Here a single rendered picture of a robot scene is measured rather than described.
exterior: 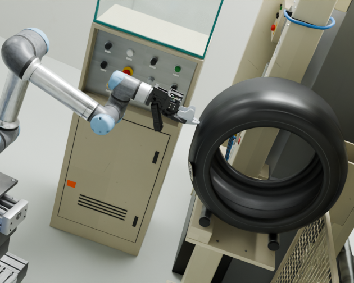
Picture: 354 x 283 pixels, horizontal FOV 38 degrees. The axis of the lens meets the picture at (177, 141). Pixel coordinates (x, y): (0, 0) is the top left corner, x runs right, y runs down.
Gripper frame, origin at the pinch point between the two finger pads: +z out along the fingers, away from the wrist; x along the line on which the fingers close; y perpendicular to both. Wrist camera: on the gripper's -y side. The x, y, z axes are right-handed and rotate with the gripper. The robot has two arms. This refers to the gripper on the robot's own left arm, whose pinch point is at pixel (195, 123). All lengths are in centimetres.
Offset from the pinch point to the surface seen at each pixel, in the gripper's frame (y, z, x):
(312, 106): 27.2, 32.5, -5.5
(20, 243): -130, -54, 34
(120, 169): -71, -21, 55
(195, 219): -34.9, 16.8, -7.4
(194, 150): -5.7, 3.3, -9.2
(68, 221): -120, -36, 55
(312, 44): 39, 28, 25
